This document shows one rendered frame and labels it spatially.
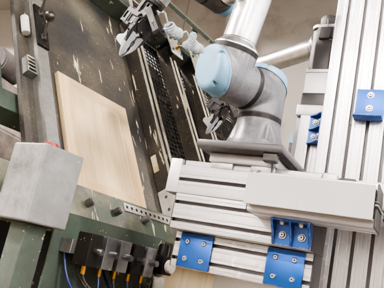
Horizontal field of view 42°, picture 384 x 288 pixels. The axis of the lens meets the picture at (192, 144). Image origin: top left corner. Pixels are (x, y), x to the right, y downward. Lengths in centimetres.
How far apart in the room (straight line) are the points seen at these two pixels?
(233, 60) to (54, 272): 76
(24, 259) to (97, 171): 62
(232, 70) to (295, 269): 48
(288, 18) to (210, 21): 98
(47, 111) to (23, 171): 50
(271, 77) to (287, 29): 454
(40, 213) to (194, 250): 39
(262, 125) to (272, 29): 466
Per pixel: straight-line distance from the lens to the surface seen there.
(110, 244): 148
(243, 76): 124
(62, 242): 148
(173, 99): 258
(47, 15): 181
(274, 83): 132
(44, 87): 174
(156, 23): 166
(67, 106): 182
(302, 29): 580
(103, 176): 177
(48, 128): 164
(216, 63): 122
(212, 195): 125
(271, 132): 128
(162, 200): 202
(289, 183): 107
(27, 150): 123
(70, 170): 123
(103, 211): 163
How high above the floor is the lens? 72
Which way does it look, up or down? 14 degrees up
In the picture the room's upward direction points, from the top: 12 degrees clockwise
